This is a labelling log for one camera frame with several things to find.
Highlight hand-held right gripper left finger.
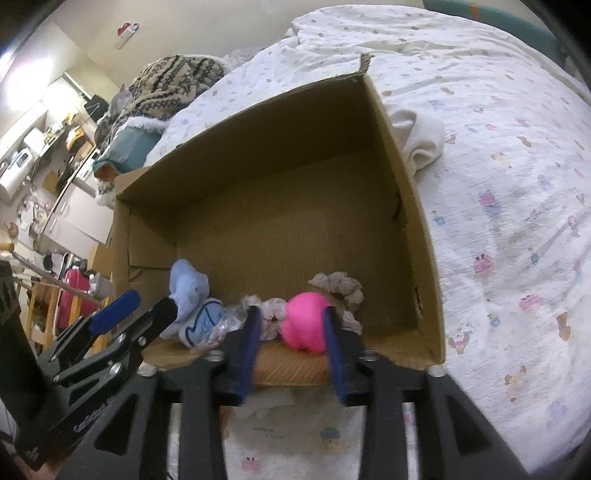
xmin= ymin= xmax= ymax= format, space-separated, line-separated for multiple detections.
xmin=60 ymin=305 xmax=264 ymax=480

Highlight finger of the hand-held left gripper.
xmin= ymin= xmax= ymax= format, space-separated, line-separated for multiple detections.
xmin=39 ymin=290 xmax=141 ymax=358
xmin=51 ymin=296 xmax=178 ymax=386

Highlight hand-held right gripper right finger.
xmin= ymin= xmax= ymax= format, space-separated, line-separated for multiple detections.
xmin=322 ymin=305 xmax=532 ymax=480

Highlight light blue fish plush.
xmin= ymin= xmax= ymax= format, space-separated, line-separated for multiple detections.
xmin=164 ymin=258 xmax=227 ymax=349

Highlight pink soft toy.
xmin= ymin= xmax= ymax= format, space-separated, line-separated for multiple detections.
xmin=279 ymin=291 xmax=332 ymax=354

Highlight lace-trimmed beige scrunchie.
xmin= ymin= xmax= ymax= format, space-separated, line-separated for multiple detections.
xmin=240 ymin=294 xmax=289 ymax=341

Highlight brown cardboard box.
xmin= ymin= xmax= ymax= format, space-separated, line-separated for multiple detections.
xmin=111 ymin=53 xmax=448 ymax=388

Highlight pink suitcase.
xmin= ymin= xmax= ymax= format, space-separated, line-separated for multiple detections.
xmin=55 ymin=268 xmax=94 ymax=330

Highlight yellow wooden rack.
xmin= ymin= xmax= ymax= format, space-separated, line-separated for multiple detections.
xmin=25 ymin=277 xmax=63 ymax=354

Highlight white kitchen cabinet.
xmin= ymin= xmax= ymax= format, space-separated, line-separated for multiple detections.
xmin=39 ymin=182 xmax=114 ymax=259

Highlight teal pillow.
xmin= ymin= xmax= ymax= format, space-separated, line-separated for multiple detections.
xmin=92 ymin=124 xmax=161 ymax=182

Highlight white microwave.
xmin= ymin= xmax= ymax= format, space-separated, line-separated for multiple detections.
xmin=0 ymin=148 xmax=38 ymax=200

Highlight grey cloth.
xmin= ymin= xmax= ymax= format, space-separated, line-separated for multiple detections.
xmin=111 ymin=83 xmax=134 ymax=114

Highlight white folded cloth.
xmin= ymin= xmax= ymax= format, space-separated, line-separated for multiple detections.
xmin=385 ymin=104 xmax=446 ymax=178

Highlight patterned knit blanket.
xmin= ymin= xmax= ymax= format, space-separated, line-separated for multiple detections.
xmin=95 ymin=54 xmax=227 ymax=153

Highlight teal headboard cushion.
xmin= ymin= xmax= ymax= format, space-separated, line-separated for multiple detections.
xmin=429 ymin=0 xmax=571 ymax=70

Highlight red white wall decoration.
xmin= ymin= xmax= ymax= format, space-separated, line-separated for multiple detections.
xmin=115 ymin=21 xmax=142 ymax=47

